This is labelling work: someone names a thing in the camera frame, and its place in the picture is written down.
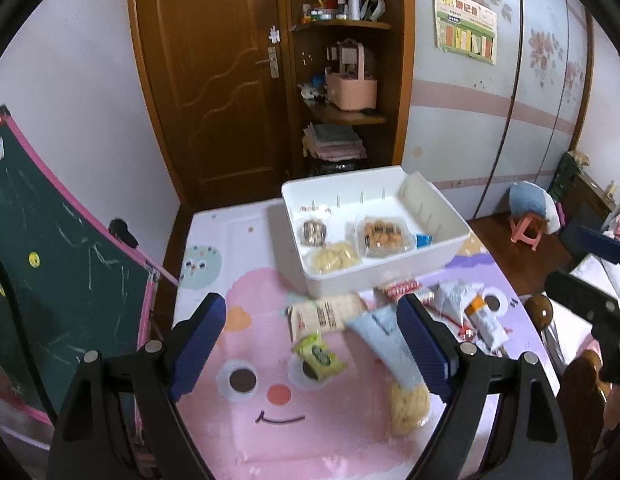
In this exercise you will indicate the yellow noodle snack pack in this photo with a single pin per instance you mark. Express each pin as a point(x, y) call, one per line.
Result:
point(409, 409)

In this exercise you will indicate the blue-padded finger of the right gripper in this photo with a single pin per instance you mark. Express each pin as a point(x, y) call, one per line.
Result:
point(599, 245)

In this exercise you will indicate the green small snack packet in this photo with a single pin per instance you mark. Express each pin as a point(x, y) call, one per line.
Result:
point(314, 352)

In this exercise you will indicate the wooden corner shelf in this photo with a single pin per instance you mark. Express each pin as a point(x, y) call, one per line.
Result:
point(311, 50)

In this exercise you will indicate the clear tray of cookies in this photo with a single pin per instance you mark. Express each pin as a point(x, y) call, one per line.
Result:
point(381, 237)

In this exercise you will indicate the beige soda cracker packet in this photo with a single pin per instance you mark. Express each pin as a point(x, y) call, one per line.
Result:
point(329, 314)

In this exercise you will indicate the green chalkboard pink frame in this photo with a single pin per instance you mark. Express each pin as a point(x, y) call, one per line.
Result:
point(73, 287)

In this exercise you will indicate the round brown snack pack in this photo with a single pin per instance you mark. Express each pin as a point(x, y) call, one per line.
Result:
point(313, 233)

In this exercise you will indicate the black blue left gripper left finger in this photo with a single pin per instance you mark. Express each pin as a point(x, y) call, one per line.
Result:
point(91, 440)

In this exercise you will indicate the stack of folded cloths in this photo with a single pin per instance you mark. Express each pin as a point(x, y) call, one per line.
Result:
point(332, 143)

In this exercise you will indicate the silver door handle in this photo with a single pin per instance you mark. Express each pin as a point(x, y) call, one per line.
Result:
point(271, 61)

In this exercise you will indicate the pink plastic stool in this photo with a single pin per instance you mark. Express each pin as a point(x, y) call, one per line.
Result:
point(527, 229)

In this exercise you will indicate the brown wooden door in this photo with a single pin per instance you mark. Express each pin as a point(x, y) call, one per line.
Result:
point(221, 122)

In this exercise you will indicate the yellow chips clear bag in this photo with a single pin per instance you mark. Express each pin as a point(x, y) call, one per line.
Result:
point(331, 258)

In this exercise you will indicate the orange white snack packet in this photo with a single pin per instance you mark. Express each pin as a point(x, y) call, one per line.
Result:
point(486, 324)

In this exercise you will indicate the light blue snack bag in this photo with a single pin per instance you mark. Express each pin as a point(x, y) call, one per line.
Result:
point(379, 329)

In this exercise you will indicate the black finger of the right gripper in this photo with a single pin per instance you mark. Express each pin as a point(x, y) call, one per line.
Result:
point(587, 302)

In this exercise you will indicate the colourful wall poster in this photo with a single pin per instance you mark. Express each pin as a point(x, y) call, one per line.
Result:
point(467, 28)

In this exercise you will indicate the red white striped snack packet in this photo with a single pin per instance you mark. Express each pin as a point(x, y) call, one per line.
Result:
point(394, 291)

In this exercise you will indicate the bottles on top shelf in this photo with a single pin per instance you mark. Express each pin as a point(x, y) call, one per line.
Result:
point(343, 10)

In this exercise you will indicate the small blue snack packet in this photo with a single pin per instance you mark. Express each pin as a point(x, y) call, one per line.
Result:
point(423, 240)

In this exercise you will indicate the white plastic storage bin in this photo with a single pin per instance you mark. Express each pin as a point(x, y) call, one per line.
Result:
point(341, 201)

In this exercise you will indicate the white grey triangular snack bag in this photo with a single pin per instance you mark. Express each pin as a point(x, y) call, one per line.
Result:
point(452, 297)

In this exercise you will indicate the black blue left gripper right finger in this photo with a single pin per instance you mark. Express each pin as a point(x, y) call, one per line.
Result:
point(506, 404)

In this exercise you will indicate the pink cartoon tablecloth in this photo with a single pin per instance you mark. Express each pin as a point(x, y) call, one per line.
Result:
point(256, 411)

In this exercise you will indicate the white sliding wardrobe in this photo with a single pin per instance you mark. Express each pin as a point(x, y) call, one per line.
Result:
point(475, 129)

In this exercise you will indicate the pink handled basket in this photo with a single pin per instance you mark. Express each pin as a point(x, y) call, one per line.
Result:
point(352, 85)

